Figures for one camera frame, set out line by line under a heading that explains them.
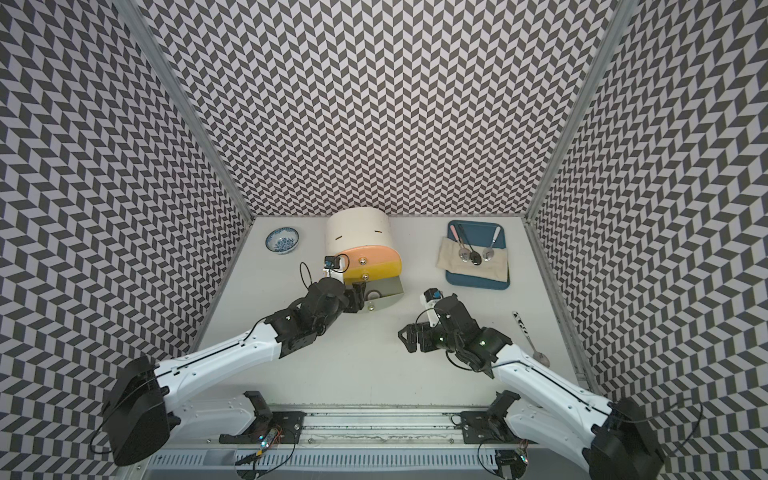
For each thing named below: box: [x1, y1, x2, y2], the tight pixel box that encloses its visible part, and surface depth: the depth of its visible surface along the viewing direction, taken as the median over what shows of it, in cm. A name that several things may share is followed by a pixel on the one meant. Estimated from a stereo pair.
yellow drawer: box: [344, 260, 403, 285], surface depth 89 cm
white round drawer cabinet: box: [325, 207, 395, 256], surface depth 89 cm
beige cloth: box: [436, 236, 508, 282], surface depth 106 cm
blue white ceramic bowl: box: [266, 227, 300, 254], surface depth 110 cm
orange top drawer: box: [340, 245, 401, 271], surface depth 85 cm
